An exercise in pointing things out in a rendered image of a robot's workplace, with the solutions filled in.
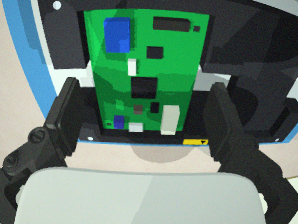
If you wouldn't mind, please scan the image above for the green circuit board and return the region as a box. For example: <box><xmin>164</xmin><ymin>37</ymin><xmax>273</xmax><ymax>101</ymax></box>
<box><xmin>84</xmin><ymin>9</ymin><xmax>209</xmax><ymax>135</ymax></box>

